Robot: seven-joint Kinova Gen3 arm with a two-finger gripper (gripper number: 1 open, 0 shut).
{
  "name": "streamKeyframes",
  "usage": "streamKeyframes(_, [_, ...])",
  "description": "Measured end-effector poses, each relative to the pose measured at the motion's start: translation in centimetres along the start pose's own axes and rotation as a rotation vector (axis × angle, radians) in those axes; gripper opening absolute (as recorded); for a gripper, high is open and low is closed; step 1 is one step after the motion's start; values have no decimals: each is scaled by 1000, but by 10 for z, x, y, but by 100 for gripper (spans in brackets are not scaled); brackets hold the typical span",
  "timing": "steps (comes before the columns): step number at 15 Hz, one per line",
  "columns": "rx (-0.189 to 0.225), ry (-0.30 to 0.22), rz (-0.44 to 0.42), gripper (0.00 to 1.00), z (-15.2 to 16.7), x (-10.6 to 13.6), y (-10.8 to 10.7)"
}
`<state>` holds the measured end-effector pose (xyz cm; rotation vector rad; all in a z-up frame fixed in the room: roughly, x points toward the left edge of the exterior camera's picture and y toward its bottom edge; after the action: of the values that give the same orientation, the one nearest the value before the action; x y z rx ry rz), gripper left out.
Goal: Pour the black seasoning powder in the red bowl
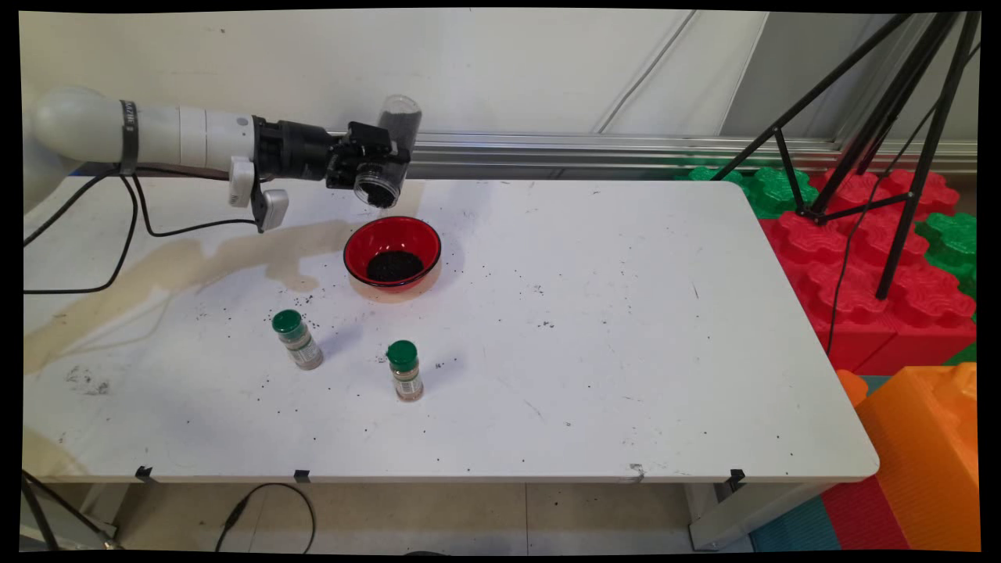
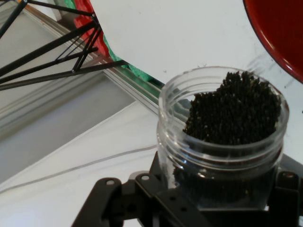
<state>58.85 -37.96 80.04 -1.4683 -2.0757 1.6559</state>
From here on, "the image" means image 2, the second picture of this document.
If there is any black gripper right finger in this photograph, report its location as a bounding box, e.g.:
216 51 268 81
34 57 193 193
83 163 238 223
266 169 303 227

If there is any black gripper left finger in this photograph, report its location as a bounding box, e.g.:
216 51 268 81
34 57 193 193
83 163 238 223
71 151 214 227

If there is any clear plastic jar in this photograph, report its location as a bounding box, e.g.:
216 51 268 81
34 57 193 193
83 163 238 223
157 65 290 209

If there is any black seeds heap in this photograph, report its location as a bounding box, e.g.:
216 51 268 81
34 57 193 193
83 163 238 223
172 70 282 204

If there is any red bowl with black rim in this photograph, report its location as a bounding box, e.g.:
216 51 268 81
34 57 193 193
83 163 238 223
242 0 303 83

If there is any black tripod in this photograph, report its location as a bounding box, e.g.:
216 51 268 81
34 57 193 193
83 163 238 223
0 0 130 92

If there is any red foam building block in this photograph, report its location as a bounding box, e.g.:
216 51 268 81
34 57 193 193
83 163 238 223
73 0 105 57

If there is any white wall cable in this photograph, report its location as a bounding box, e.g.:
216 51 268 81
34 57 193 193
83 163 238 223
0 145 157 193

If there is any aluminium profile rail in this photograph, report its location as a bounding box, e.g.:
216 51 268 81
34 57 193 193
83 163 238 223
23 4 164 114

